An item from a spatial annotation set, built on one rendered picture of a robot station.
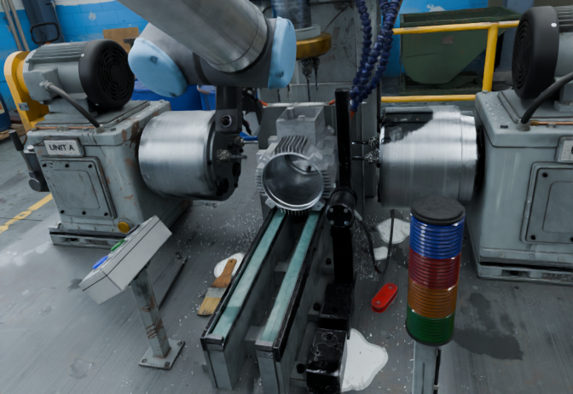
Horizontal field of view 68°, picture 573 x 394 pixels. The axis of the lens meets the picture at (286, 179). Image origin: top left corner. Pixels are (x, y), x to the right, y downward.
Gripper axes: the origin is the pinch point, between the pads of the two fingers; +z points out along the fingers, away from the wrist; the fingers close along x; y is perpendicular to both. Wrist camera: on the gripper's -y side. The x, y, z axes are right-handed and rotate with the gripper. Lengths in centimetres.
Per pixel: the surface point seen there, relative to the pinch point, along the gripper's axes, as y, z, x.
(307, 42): 20.0, -7.6, -10.9
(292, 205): -4.0, 23.7, -5.1
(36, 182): -5, 15, 68
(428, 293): -37, -16, -35
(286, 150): 3.4, 10.1, -5.2
